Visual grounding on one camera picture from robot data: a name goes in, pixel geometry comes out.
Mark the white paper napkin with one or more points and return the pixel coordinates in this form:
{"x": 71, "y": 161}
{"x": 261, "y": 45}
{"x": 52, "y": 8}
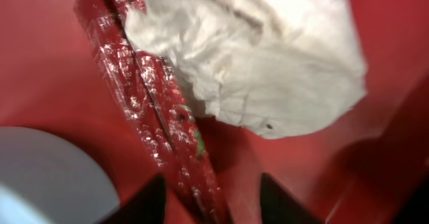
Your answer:
{"x": 279, "y": 68}

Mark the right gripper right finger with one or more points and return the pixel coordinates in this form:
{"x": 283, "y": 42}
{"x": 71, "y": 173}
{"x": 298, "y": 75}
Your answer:
{"x": 279, "y": 207}

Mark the light blue small bowl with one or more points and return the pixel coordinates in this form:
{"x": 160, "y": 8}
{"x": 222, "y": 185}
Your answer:
{"x": 48, "y": 180}

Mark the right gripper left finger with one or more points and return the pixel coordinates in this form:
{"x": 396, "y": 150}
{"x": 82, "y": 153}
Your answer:
{"x": 146, "y": 207}

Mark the red plastic serving tray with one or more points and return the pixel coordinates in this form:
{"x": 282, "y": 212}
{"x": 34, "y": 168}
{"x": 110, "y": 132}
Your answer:
{"x": 361, "y": 169}

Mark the red snack wrapper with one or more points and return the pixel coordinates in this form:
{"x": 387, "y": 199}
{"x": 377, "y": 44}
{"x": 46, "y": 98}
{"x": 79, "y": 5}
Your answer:
{"x": 146, "y": 90}

